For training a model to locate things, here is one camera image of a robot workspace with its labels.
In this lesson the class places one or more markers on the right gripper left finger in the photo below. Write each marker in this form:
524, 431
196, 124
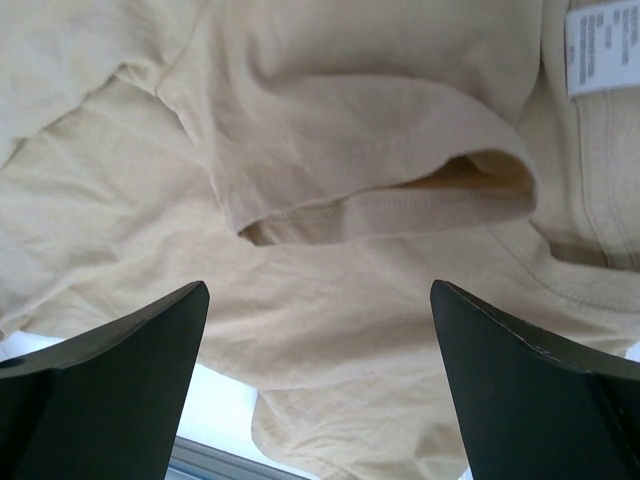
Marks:
105, 404

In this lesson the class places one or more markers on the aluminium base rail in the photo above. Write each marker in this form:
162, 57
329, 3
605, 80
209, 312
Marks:
236, 460

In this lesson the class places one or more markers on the beige t shirt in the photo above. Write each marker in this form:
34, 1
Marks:
318, 164

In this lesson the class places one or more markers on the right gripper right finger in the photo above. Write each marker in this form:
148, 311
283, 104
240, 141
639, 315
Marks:
532, 404

